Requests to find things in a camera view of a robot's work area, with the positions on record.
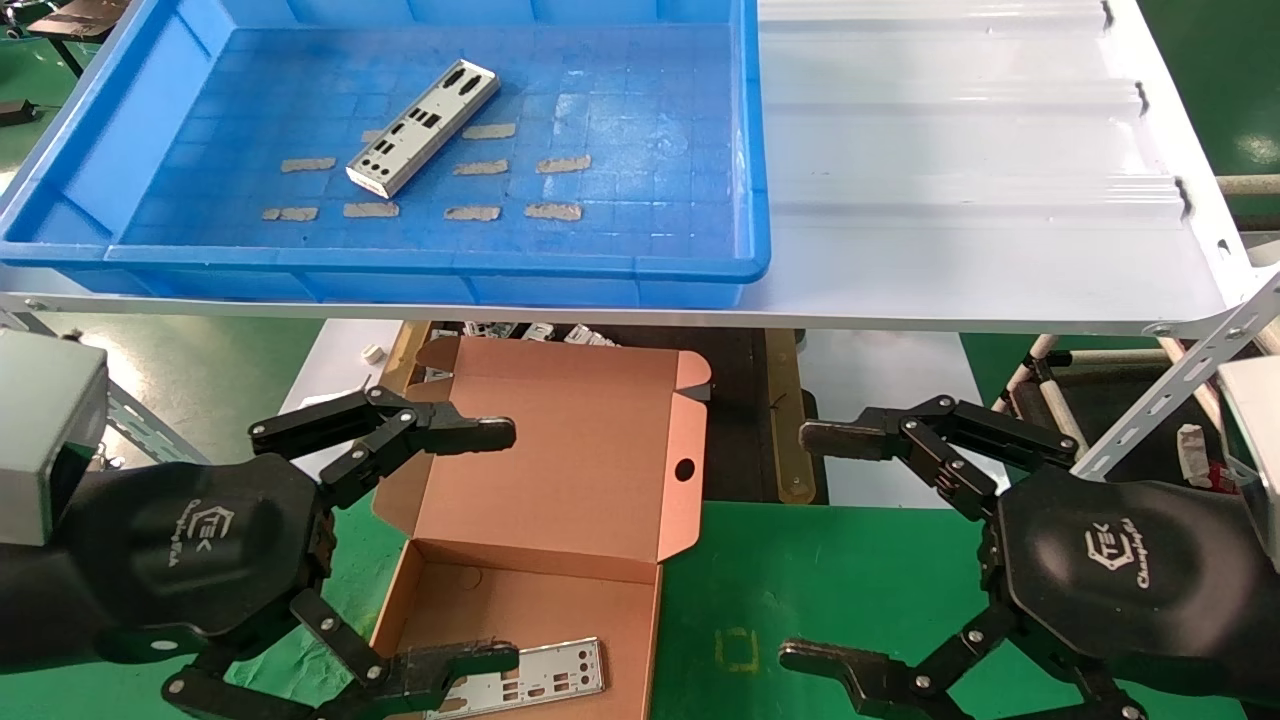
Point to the dark stool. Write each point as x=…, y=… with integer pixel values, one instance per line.
x=75, y=18

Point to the black rack shelf mat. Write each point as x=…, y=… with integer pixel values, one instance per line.
x=1120, y=400

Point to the small black device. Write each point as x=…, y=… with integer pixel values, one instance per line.
x=18, y=112

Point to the brown cardboard box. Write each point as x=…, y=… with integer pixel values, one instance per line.
x=560, y=450

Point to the white pipe rack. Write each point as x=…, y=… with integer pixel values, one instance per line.
x=1045, y=390

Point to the red white wrapper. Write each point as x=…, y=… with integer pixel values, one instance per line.
x=1195, y=455

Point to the grey left wrist camera housing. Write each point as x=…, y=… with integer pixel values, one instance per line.
x=45, y=430

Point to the silver metal I/O shield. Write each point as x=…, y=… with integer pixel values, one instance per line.
x=550, y=680
x=490, y=329
x=590, y=336
x=540, y=331
x=425, y=125

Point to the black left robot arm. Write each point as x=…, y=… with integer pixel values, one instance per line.
x=35, y=600

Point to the blue plastic tray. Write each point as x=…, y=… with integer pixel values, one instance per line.
x=640, y=100

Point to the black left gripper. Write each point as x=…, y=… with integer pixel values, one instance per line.
x=200, y=540

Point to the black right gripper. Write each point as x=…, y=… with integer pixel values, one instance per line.
x=1120, y=570

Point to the perforated steel shelf post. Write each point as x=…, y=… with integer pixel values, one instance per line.
x=1170, y=390
x=145, y=422

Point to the white metal shelf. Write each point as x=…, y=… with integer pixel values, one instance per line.
x=950, y=150

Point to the grey wrist camera housing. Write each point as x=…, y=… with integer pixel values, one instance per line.
x=1255, y=450
x=45, y=430

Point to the grey right wrist camera housing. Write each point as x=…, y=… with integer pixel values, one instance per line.
x=1255, y=450

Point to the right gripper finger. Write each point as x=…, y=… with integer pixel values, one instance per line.
x=850, y=435

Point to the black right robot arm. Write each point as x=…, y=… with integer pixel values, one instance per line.
x=1265, y=640

